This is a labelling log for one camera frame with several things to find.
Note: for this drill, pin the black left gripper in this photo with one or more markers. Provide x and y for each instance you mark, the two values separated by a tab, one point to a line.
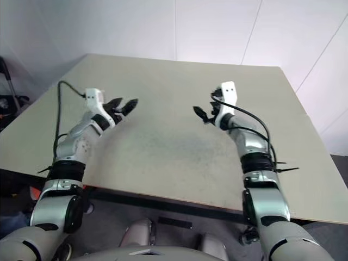
116	116

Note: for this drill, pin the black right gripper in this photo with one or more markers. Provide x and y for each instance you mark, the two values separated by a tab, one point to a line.
216	108

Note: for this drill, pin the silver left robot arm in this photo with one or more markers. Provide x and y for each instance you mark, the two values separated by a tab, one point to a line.
79	141

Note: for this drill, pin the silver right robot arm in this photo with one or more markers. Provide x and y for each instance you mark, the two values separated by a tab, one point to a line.
253	141

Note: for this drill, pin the beige rounded shape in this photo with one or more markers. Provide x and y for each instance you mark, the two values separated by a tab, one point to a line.
213	244
138	232

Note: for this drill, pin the grey robot torso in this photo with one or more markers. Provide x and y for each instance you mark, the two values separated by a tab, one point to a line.
163	255

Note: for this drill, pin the dark sneaker white sole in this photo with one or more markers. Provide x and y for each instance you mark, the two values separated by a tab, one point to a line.
65	251

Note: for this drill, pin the blue jeans leg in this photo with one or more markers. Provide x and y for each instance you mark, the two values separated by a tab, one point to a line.
12	220

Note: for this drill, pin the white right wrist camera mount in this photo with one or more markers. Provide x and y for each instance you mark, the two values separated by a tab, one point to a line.
228	92

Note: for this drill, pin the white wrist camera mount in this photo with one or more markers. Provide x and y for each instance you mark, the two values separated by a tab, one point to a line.
228	92
93	98

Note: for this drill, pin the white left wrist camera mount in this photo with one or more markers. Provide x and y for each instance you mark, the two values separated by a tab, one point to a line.
93	98

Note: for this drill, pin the black table frame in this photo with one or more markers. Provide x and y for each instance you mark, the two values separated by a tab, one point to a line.
163	202

